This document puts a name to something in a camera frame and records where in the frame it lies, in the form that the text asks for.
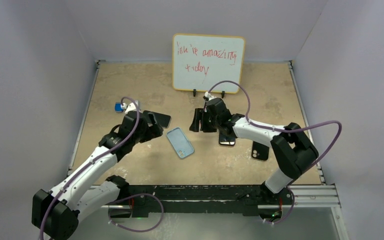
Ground black phone case right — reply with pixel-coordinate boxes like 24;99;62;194
251;141;270;161

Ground light blue phone case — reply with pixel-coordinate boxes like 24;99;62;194
166;127;195;159

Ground yellow framed whiteboard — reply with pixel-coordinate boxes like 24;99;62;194
172;33;246;94

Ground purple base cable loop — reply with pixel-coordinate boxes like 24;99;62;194
107;193;165;233

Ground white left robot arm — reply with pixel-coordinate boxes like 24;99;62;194
31;109;163;240

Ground small blue eraser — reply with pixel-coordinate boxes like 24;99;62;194
114;102;124;113

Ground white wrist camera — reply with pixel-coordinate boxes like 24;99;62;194
203;91;217;102
122;100;141;115

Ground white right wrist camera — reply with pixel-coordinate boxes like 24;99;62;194
203;91;217;102

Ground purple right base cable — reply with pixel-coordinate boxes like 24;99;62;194
261;188;297;227

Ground black smartphone with purple edge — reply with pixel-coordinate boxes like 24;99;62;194
218;132;236;147

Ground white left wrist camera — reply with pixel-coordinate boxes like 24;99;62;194
122;100;141;115

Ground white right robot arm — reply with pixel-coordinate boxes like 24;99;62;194
189;97;319;204

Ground aluminium frame rail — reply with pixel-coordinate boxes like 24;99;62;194
290;185;341;208

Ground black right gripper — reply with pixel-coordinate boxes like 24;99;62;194
190;107;221;133

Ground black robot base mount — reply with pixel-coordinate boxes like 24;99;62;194
109;184;295;221

